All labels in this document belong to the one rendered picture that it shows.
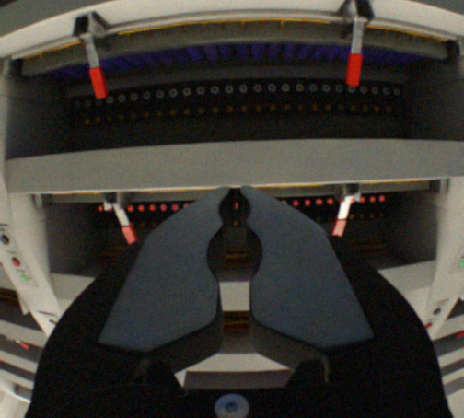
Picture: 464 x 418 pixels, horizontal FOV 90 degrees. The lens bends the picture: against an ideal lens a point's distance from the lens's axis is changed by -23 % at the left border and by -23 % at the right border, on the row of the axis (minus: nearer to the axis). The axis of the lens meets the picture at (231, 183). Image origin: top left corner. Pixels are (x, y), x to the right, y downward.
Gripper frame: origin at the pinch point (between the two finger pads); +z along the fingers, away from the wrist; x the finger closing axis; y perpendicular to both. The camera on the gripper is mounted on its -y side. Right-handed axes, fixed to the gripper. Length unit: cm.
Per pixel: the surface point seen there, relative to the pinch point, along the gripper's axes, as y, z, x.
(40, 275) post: 22.8, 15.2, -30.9
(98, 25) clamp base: -8.9, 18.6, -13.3
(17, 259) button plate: 19.7, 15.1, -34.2
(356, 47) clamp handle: -5.2, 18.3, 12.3
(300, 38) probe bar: -5.7, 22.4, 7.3
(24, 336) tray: 46, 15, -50
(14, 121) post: 0.4, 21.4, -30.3
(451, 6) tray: -11.5, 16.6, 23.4
